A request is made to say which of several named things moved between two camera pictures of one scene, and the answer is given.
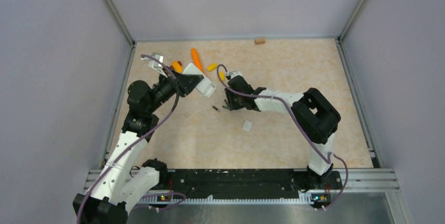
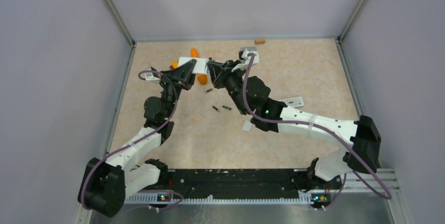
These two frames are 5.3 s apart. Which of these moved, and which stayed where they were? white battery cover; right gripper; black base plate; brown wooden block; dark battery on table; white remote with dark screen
Moved: white remote with dark screen; right gripper
Stayed: dark battery on table; white battery cover; brown wooden block; black base plate
